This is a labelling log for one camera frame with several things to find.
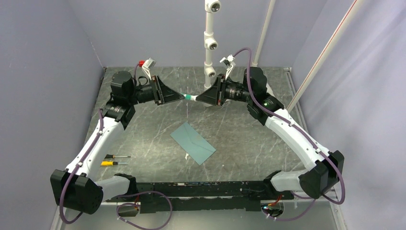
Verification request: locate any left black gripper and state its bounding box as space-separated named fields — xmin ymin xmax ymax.
xmin=127 ymin=75 xmax=184 ymax=106

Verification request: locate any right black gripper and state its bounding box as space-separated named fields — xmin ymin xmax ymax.
xmin=196 ymin=74 xmax=253 ymax=106

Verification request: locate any green white glue stick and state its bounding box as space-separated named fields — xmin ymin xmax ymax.
xmin=183 ymin=94 xmax=193 ymax=101

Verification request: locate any teal paper envelope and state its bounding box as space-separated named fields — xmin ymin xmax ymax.
xmin=170 ymin=122 xmax=216 ymax=165

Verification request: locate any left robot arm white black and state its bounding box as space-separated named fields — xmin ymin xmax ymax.
xmin=50 ymin=71 xmax=185 ymax=215

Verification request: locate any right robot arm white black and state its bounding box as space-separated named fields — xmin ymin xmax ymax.
xmin=195 ymin=67 xmax=345 ymax=203

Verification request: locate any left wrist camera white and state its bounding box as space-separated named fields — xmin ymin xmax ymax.
xmin=138 ymin=58 xmax=156 ymax=80

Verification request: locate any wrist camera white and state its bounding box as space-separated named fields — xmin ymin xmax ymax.
xmin=220 ymin=55 xmax=236 ymax=80
xmin=138 ymin=58 xmax=156 ymax=80

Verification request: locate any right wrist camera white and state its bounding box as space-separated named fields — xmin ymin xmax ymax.
xmin=220 ymin=55 xmax=236 ymax=80

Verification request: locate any white pvc pipe frame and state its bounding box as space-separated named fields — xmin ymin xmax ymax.
xmin=203 ymin=0 xmax=365 ymax=112

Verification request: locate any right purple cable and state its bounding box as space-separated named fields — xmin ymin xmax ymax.
xmin=233 ymin=47 xmax=346 ymax=222

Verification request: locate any yellow handled screwdriver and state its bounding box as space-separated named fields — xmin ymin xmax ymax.
xmin=101 ymin=161 xmax=129 ymax=167

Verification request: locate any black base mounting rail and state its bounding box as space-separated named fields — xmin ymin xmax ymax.
xmin=109 ymin=181 xmax=293 ymax=214

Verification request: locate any aluminium frame rail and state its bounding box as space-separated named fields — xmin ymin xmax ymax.
xmin=59 ymin=192 xmax=347 ymax=230

